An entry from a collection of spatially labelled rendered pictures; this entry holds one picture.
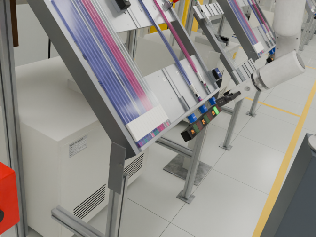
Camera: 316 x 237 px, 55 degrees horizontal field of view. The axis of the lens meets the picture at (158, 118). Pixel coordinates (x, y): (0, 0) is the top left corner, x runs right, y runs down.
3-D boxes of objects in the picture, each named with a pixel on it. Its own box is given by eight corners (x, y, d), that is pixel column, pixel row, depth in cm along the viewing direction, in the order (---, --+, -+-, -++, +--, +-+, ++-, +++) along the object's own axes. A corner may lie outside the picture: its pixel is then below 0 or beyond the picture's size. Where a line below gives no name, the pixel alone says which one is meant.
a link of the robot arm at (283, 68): (262, 64, 115) (256, 71, 107) (296, 46, 107) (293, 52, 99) (273, 83, 115) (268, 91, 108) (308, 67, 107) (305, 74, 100)
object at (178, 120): (208, 96, 147) (220, 90, 142) (127, 158, 95) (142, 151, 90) (206, 94, 147) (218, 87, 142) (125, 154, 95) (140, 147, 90)
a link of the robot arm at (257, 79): (267, 91, 108) (260, 95, 110) (272, 85, 115) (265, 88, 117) (256, 71, 107) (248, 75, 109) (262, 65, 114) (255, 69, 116)
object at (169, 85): (210, 91, 145) (216, 88, 143) (130, 152, 93) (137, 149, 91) (190, 56, 144) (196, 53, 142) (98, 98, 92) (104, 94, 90)
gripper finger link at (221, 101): (231, 102, 113) (216, 109, 117) (233, 99, 116) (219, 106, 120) (226, 95, 113) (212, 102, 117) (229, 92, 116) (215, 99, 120)
